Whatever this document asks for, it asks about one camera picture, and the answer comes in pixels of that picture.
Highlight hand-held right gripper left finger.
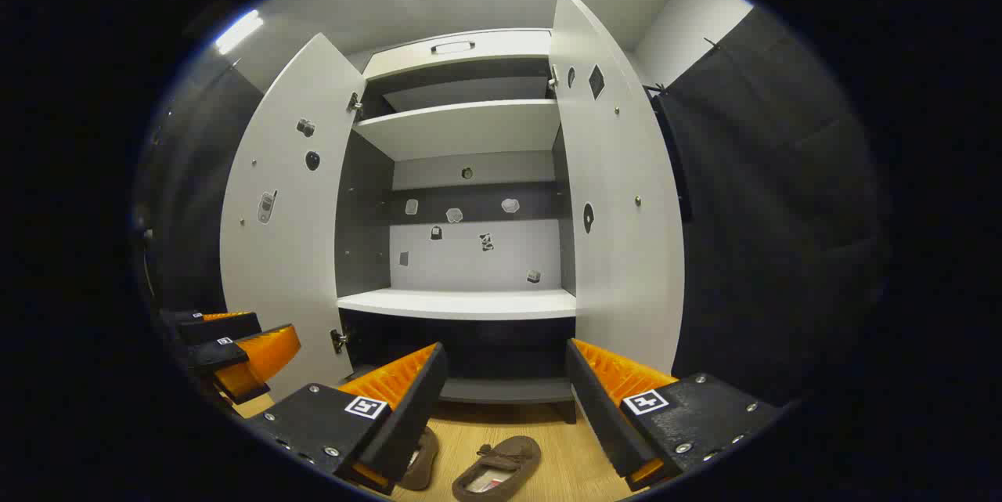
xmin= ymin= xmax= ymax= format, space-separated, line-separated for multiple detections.
xmin=241 ymin=341 xmax=449 ymax=497

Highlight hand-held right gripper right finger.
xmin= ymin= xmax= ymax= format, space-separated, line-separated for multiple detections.
xmin=565 ymin=338 xmax=784 ymax=493

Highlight brown fuzzy slipper shoe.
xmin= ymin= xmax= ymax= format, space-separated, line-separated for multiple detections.
xmin=398 ymin=425 xmax=441 ymax=492
xmin=452 ymin=435 xmax=542 ymax=502

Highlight white cabinet door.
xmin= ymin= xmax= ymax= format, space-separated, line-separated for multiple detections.
xmin=219 ymin=32 xmax=369 ymax=403
xmin=548 ymin=0 xmax=687 ymax=377

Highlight white shoe cabinet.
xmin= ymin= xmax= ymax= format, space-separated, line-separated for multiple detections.
xmin=335 ymin=28 xmax=580 ymax=424

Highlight ceiling light panel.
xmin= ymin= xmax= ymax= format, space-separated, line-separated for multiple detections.
xmin=214 ymin=9 xmax=265 ymax=56

